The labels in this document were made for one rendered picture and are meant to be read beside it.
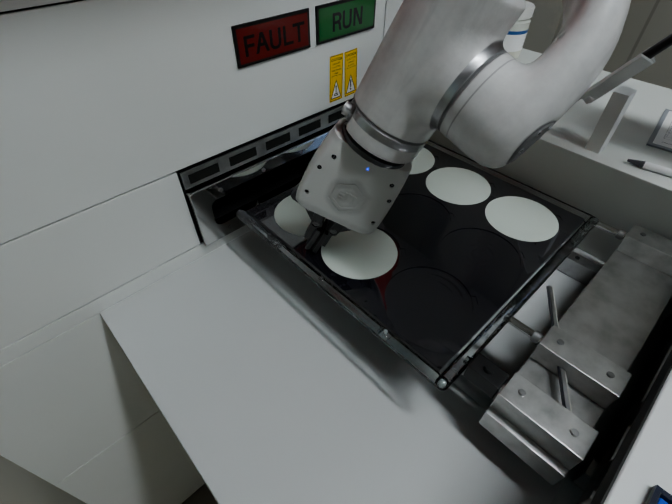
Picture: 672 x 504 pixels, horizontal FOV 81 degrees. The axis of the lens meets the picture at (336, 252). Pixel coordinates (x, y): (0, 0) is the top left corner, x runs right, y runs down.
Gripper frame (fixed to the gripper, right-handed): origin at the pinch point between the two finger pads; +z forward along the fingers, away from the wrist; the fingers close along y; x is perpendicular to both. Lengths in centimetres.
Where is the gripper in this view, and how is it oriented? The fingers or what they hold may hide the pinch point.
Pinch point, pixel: (318, 234)
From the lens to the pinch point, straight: 50.7
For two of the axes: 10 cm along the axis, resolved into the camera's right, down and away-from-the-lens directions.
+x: 1.5, -7.0, 7.0
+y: 8.9, 4.0, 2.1
